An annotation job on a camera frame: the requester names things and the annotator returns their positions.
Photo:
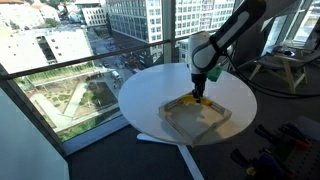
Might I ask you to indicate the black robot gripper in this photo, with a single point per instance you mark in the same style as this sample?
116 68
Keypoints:
199 81

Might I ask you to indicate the yellow banana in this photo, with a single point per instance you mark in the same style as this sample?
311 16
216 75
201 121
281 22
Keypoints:
189 98

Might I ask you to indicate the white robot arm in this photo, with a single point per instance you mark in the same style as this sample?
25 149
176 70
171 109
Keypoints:
205 49

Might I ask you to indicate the shallow wooden tray box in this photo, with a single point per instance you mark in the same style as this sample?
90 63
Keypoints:
193 121

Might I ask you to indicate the round white table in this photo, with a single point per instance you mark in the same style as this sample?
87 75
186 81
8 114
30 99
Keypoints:
143 93

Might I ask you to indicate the wooden lounge chair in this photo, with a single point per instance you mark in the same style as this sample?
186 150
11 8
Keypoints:
287 64

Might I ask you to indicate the black window railing bar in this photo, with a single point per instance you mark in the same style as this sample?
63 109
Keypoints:
50 52

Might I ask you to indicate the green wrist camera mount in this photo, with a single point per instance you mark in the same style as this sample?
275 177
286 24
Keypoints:
214 73

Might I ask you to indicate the blue handled clamp tool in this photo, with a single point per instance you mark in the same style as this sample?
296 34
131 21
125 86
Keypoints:
265 167

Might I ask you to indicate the orange handled clamp tool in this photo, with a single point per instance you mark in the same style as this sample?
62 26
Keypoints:
289 133

